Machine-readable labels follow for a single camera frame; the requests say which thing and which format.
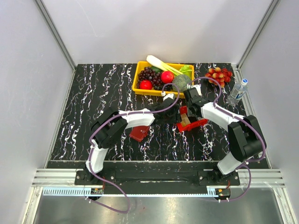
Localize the red apple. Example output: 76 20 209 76
139 80 152 90
161 71 174 84

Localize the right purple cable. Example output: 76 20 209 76
186 77 267 203

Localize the dark green cucumber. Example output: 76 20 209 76
151 66 162 72

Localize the dark purple grape bunch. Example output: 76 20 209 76
136 67 165 91

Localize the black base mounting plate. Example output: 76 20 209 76
74 160 241 187

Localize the white green leek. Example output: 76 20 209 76
146 55 183 75

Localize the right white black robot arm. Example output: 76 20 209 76
184 86 266 185

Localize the stack of credit cards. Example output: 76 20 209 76
180 113 190 127

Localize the yellow plastic fruit tray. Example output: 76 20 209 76
132 61 194 96

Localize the red plastic card bin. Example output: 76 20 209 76
177 106 208 132

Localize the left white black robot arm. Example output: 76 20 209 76
85 93 180 184

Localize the red apple upper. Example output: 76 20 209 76
161 71 174 84

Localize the red card holder wallet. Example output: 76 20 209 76
129 126 150 142

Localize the green melon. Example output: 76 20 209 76
172 74 191 92

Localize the clear water bottle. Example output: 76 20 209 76
227 78 248 107

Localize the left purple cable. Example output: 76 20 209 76
88 83 180 213

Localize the green lettuce leaf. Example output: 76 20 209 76
179 64 192 77

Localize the red apple lower left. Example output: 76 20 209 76
139 80 152 90

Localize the purple cable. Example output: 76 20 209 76
88 83 180 213
186 77 267 203

